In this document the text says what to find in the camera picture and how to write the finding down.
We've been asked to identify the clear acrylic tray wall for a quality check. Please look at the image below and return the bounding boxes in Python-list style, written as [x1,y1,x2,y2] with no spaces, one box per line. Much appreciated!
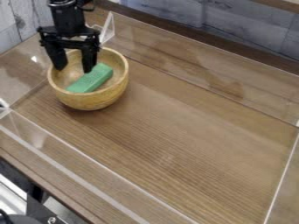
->
[0,3,299,224]

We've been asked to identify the black metal bracket with bolt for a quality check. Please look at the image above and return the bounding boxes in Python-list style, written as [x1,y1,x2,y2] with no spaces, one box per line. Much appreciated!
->
[25,195,68,224]

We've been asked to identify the black cable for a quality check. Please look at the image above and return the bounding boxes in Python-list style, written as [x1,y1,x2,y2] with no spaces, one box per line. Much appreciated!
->
[0,208,14,224]

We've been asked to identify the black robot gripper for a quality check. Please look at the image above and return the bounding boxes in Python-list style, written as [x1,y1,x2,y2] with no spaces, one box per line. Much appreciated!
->
[37,0,98,74]

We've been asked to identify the green rectangular block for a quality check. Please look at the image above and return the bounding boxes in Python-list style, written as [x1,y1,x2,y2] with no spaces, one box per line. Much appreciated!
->
[65,63,113,93]

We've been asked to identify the clear acrylic corner bracket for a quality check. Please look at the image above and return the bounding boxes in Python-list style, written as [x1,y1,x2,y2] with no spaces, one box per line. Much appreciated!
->
[88,12,116,45]

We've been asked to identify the round wooden bowl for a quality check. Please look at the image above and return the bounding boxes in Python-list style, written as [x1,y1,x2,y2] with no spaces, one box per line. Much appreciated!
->
[46,47,128,111]

